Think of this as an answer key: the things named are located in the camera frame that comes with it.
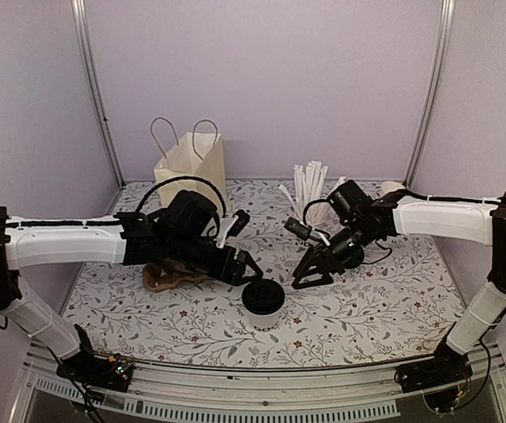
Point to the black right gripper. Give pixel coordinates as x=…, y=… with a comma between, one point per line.
x=318, y=259

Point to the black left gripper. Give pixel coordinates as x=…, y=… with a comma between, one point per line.
x=234, y=275

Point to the black plastic cup lid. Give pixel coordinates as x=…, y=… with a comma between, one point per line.
x=263, y=297

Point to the white paper coffee cup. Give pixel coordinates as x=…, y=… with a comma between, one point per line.
x=262, y=323

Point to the brown cardboard cup carrier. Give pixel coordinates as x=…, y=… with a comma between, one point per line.
x=168, y=276

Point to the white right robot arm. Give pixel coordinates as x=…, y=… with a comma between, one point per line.
x=471, y=233

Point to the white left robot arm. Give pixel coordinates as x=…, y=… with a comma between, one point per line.
x=124, y=238

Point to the bundle of white wrapped straws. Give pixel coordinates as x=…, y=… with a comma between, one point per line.
x=306, y=201

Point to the floral patterned table mat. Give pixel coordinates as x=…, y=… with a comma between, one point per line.
x=399, y=303

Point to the white paper cup far corner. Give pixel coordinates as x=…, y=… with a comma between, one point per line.
x=391, y=186

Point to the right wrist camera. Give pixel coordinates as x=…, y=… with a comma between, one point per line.
x=309, y=235

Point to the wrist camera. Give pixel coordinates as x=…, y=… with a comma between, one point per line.
x=231, y=227
x=309, y=235

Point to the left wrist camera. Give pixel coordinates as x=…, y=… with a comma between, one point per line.
x=231, y=227

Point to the cream paper bag with handles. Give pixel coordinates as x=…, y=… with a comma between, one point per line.
x=197, y=153

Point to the front aluminium rail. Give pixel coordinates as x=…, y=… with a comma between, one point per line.
x=162, y=392

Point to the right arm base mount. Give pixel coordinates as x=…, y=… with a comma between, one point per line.
x=445, y=367

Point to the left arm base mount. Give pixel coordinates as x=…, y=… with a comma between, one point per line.
x=111, y=373

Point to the right aluminium frame post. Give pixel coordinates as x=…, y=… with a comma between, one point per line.
x=442, y=46

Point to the aluminium frame post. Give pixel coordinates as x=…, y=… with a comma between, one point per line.
x=81, y=26
x=442, y=46

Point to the left aluminium frame post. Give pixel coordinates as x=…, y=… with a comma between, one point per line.
x=81, y=26

